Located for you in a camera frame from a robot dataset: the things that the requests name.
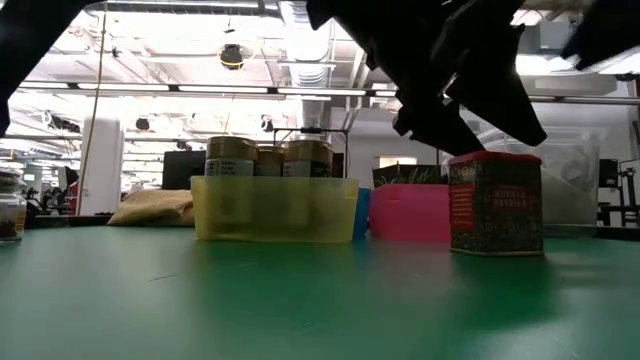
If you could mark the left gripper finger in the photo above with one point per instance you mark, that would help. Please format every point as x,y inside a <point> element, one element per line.
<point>440,127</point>
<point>500,90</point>

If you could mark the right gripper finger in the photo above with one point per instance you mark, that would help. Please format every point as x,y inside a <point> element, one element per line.
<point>580,40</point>
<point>600,54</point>

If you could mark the red-lidded smoked paprika tin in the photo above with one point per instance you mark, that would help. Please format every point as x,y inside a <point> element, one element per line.
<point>495,210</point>

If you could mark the small cork-topped glass jar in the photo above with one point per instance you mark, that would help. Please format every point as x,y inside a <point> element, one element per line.
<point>11,220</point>

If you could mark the grey ceiling unit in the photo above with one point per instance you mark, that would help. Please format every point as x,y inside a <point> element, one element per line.
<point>547,35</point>

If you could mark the green succulent plant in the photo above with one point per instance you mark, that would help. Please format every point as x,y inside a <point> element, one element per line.
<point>417,177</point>

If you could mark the black planter box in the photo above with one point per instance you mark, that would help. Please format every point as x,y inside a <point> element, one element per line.
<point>382,176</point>

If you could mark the pink plastic bin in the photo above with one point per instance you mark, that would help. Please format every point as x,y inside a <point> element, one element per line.
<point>407,215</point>

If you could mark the blue plastic bin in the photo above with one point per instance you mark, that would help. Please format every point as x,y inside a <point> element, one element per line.
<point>362,215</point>

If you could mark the black equipment rack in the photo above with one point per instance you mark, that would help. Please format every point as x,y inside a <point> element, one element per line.
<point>607,172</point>

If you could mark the clear plastic storage box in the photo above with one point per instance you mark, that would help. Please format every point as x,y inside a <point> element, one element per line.
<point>570,190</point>

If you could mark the small black ceiling fixture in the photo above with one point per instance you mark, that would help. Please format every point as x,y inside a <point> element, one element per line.
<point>266,123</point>
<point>142,123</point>

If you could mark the yellow-green plastic bin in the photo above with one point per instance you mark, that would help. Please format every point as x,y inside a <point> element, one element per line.
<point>275,215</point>

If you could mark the black monitor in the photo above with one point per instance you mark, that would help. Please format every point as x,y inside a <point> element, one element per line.
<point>182,170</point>

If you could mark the beige folded cloth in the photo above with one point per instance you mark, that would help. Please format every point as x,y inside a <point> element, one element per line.
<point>155,207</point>

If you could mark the white pillar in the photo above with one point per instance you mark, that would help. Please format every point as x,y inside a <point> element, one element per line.
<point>102,165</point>

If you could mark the silver vertical ceiling duct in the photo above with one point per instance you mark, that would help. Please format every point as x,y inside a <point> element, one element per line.
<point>314,112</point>

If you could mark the grey overhead frame bar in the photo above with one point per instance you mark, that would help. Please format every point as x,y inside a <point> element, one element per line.
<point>272,91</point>

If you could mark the black hanging ceiling camera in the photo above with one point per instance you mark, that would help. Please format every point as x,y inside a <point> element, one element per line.
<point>231,56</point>

